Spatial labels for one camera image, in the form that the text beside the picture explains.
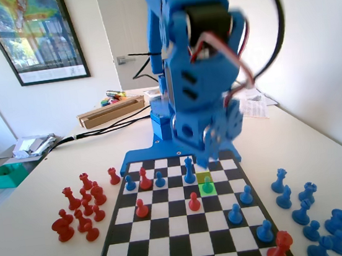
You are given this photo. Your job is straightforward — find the blue chess king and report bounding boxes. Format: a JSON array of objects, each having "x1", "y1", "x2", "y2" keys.
[{"x1": 181, "y1": 155, "x2": 197, "y2": 185}]

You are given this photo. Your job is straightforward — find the red chess pawn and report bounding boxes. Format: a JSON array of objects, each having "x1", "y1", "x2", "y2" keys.
[
  {"x1": 81, "y1": 198, "x2": 95, "y2": 217},
  {"x1": 134, "y1": 198, "x2": 151, "y2": 219},
  {"x1": 91, "y1": 203, "x2": 107, "y2": 223},
  {"x1": 83, "y1": 221, "x2": 101, "y2": 243},
  {"x1": 58, "y1": 208, "x2": 74, "y2": 223},
  {"x1": 187, "y1": 191, "x2": 202, "y2": 213},
  {"x1": 79, "y1": 187, "x2": 93, "y2": 204}
]

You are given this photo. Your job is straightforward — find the red chess bishop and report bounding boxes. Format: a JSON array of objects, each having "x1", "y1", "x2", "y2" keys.
[
  {"x1": 89, "y1": 179, "x2": 108, "y2": 206},
  {"x1": 137, "y1": 166, "x2": 154, "y2": 191}
]

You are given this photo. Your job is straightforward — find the blue chess queen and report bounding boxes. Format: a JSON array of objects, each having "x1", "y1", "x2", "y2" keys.
[{"x1": 268, "y1": 167, "x2": 291, "y2": 194}]

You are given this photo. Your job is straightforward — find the blue chess rook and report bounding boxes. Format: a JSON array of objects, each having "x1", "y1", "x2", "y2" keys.
[
  {"x1": 322, "y1": 208, "x2": 342, "y2": 236},
  {"x1": 296, "y1": 181, "x2": 320, "y2": 206}
]

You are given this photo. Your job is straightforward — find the red chess king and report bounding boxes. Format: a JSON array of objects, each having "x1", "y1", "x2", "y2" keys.
[{"x1": 264, "y1": 229, "x2": 295, "y2": 256}]

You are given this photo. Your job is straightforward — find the printed paper sheet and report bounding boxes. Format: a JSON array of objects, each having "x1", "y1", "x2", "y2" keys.
[{"x1": 236, "y1": 85, "x2": 280, "y2": 123}]

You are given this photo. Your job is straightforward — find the black white chessboard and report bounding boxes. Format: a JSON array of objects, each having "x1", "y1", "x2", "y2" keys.
[{"x1": 77, "y1": 143, "x2": 297, "y2": 256}]

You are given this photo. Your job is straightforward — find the silver yellow tube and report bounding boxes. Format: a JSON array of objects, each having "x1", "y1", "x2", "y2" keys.
[{"x1": 105, "y1": 88, "x2": 127, "y2": 100}]

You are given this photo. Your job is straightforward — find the long cardboard box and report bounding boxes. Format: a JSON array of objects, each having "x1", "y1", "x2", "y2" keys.
[{"x1": 74, "y1": 94, "x2": 148, "y2": 131}]

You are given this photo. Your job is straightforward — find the colourful marker set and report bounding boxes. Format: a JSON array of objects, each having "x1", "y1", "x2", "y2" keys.
[{"x1": 100, "y1": 96, "x2": 121, "y2": 108}]

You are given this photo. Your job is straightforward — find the white door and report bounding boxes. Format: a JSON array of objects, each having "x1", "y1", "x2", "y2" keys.
[{"x1": 95, "y1": 0, "x2": 159, "y2": 95}]

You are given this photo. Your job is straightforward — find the grey wrapper pile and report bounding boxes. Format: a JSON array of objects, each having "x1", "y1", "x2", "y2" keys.
[{"x1": 9, "y1": 132, "x2": 59, "y2": 161}]

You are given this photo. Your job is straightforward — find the black framed poster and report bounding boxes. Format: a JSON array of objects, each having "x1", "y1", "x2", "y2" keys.
[{"x1": 0, "y1": 0, "x2": 92, "y2": 90}]

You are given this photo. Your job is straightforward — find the green plastic bin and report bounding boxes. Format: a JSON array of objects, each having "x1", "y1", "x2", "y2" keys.
[{"x1": 0, "y1": 161, "x2": 31, "y2": 190}]

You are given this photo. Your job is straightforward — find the blue base plate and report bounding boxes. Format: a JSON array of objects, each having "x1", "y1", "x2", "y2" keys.
[{"x1": 116, "y1": 130, "x2": 243, "y2": 177}]

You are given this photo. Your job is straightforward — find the white red servo wire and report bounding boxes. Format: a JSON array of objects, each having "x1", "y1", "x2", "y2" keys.
[{"x1": 187, "y1": 26, "x2": 259, "y2": 110}]

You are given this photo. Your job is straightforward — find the silver door handle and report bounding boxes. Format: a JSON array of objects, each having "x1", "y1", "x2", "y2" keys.
[{"x1": 116, "y1": 54, "x2": 138, "y2": 66}]

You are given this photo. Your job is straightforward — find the black table cable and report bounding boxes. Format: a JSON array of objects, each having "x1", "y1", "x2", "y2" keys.
[{"x1": 38, "y1": 99, "x2": 169, "y2": 159}]

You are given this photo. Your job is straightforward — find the black looping cable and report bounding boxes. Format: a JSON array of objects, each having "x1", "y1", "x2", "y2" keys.
[{"x1": 105, "y1": 0, "x2": 293, "y2": 100}]

